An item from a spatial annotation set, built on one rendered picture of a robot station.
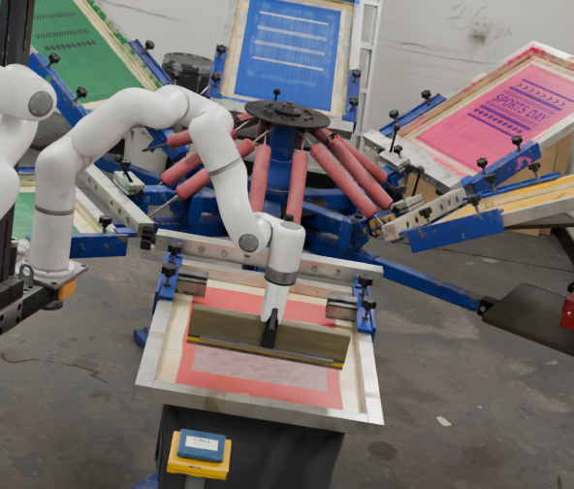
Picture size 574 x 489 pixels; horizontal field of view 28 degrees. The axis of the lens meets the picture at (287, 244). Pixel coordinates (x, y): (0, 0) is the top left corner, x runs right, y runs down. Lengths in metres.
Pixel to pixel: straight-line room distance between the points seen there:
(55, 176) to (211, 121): 0.39
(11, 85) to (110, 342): 2.88
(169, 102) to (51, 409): 2.12
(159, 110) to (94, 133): 0.18
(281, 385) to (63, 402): 1.82
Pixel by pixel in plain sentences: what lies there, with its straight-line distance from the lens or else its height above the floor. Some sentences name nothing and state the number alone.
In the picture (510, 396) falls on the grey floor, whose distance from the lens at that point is 5.25.
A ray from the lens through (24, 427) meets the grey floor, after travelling 4.32.
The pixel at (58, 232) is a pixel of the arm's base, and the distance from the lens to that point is 2.73.
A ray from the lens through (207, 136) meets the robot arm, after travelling 2.54.
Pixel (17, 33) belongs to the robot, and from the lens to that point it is 2.41.
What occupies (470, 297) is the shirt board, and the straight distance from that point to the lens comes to 3.69.
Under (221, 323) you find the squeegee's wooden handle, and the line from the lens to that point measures 2.68.
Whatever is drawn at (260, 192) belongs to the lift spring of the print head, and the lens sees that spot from 3.61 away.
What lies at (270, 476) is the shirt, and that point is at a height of 0.74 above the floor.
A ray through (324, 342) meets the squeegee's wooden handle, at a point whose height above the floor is 1.11.
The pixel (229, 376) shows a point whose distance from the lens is 2.81.
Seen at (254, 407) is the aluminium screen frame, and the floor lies 0.98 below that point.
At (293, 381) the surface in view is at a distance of 2.84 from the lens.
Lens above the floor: 2.27
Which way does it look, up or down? 21 degrees down
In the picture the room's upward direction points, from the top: 11 degrees clockwise
